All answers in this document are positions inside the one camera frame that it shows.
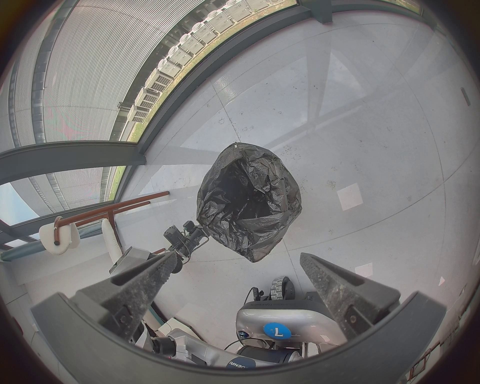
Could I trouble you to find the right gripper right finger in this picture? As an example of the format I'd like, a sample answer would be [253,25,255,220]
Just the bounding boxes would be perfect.
[299,252,401,341]

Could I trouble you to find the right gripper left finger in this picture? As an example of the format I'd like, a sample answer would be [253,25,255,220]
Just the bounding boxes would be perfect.
[75,251,179,343]

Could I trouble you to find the black plastic bag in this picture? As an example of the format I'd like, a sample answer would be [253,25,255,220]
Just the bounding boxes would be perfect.
[196,142,303,263]

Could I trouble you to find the window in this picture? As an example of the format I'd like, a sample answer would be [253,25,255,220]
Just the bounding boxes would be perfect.
[0,0,441,248]

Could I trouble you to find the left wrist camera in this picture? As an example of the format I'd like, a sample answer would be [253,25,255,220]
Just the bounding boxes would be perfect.
[163,226,185,246]

